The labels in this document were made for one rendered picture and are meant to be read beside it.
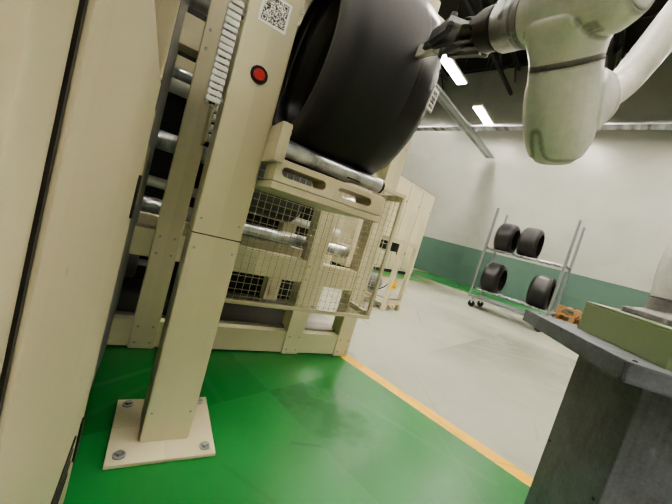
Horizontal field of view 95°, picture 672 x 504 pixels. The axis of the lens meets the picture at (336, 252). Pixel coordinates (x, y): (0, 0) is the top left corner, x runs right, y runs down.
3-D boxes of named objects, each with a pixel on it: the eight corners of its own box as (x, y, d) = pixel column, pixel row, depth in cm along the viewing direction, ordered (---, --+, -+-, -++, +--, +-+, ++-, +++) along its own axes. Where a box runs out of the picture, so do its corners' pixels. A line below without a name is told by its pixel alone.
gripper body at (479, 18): (524, 17, 58) (483, 30, 66) (499, -11, 54) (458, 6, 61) (506, 59, 59) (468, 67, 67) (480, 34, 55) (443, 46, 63)
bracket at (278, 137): (272, 159, 75) (283, 119, 74) (240, 165, 109) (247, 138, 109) (285, 164, 77) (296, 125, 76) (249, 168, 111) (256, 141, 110)
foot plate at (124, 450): (102, 470, 76) (104, 462, 76) (117, 402, 99) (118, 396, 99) (214, 456, 89) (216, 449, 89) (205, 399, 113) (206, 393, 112)
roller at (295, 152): (275, 148, 84) (277, 157, 81) (282, 134, 81) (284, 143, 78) (375, 187, 102) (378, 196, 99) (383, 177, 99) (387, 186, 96)
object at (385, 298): (383, 311, 334) (405, 240, 328) (343, 292, 374) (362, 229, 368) (399, 311, 360) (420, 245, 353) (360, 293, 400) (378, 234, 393)
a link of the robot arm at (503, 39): (531, -32, 49) (498, -17, 53) (505, 30, 50) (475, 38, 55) (558, 4, 53) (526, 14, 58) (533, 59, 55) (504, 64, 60)
